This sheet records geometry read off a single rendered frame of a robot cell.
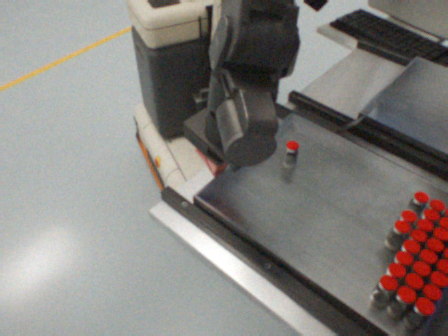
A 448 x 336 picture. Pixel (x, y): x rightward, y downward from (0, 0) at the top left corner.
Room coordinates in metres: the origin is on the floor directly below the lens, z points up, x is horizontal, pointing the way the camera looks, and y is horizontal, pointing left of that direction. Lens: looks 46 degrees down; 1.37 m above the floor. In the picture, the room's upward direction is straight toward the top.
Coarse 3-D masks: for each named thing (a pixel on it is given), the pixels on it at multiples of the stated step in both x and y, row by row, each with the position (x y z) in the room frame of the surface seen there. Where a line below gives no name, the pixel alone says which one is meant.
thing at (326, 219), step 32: (288, 128) 0.56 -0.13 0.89; (320, 128) 0.53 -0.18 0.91; (320, 160) 0.48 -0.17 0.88; (352, 160) 0.48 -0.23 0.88; (384, 160) 0.45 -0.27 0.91; (224, 192) 0.41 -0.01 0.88; (256, 192) 0.41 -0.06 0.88; (288, 192) 0.41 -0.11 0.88; (320, 192) 0.41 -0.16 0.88; (352, 192) 0.41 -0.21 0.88; (384, 192) 0.41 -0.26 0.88; (224, 224) 0.33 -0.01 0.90; (256, 224) 0.35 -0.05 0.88; (288, 224) 0.35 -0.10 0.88; (320, 224) 0.35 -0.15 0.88; (352, 224) 0.34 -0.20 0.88; (384, 224) 0.34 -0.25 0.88; (288, 256) 0.29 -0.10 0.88; (320, 256) 0.29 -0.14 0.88; (352, 256) 0.29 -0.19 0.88; (384, 256) 0.29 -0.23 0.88; (320, 288) 0.23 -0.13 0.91; (352, 288) 0.24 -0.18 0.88; (352, 320) 0.20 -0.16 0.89; (384, 320) 0.20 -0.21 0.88
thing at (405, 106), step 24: (408, 72) 0.74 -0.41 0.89; (432, 72) 0.73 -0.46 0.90; (384, 96) 0.65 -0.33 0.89; (408, 96) 0.66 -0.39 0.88; (432, 96) 0.66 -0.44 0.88; (384, 120) 0.59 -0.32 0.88; (408, 120) 0.59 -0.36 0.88; (432, 120) 0.59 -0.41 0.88; (408, 144) 0.50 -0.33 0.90; (432, 144) 0.52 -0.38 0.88
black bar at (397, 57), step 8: (360, 40) 0.86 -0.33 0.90; (368, 40) 0.86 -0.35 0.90; (360, 48) 0.85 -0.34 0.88; (368, 48) 0.84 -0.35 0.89; (376, 48) 0.83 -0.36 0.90; (384, 48) 0.82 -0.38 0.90; (384, 56) 0.81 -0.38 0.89; (392, 56) 0.80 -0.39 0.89; (400, 56) 0.79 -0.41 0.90; (408, 56) 0.79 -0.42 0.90; (400, 64) 0.78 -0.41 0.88
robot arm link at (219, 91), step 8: (216, 72) 0.40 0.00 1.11; (216, 80) 0.39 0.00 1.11; (224, 80) 0.38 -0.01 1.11; (216, 88) 0.38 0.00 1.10; (224, 88) 0.37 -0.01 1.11; (208, 96) 0.40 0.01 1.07; (216, 96) 0.38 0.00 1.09; (224, 96) 0.38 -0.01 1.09; (208, 104) 0.40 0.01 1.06; (216, 104) 0.38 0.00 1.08; (216, 112) 0.38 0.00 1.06
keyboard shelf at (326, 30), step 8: (328, 24) 1.13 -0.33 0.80; (400, 24) 1.14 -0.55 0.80; (408, 24) 1.14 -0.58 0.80; (320, 32) 1.10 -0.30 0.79; (328, 32) 1.08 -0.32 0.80; (336, 32) 1.08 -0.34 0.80; (416, 32) 1.09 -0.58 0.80; (424, 32) 1.09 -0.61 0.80; (336, 40) 1.05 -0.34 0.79; (344, 40) 1.04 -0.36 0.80; (352, 40) 1.03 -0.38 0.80; (440, 40) 1.05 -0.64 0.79; (352, 48) 1.01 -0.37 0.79
